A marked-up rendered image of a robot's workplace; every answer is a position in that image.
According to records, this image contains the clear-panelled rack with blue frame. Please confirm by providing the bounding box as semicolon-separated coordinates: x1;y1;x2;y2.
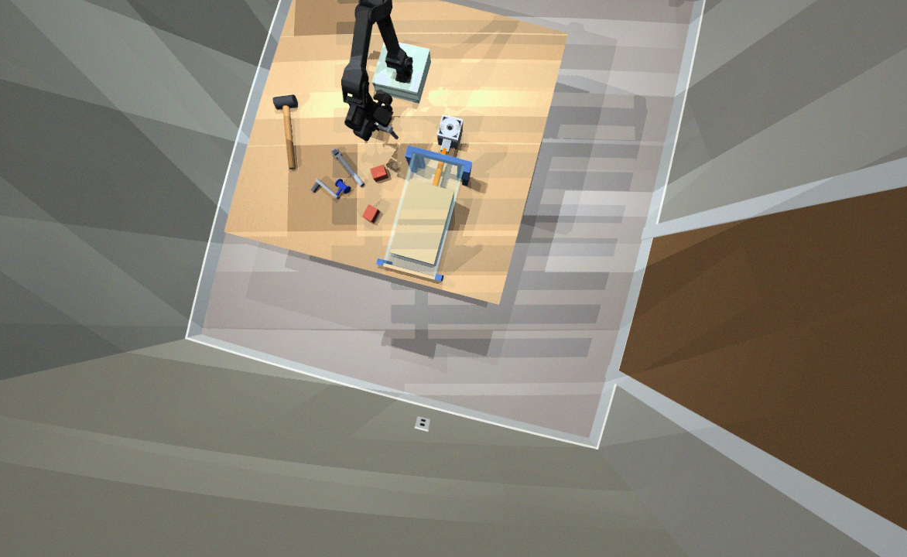
376;150;471;282

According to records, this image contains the white and blue crank handle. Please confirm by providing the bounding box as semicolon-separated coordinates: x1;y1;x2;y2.
310;179;351;199

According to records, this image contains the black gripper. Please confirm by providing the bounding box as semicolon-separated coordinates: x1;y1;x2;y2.
353;90;393;141

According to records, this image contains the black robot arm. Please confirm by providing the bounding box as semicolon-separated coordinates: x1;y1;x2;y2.
341;0;413;132

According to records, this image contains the grey metal rod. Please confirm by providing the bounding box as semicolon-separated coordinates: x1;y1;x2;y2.
331;148;364;186

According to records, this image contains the red block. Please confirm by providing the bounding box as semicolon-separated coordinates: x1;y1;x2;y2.
362;205;381;223
370;165;388;182

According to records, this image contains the black rubber mallet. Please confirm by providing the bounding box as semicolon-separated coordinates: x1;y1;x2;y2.
272;94;298;170

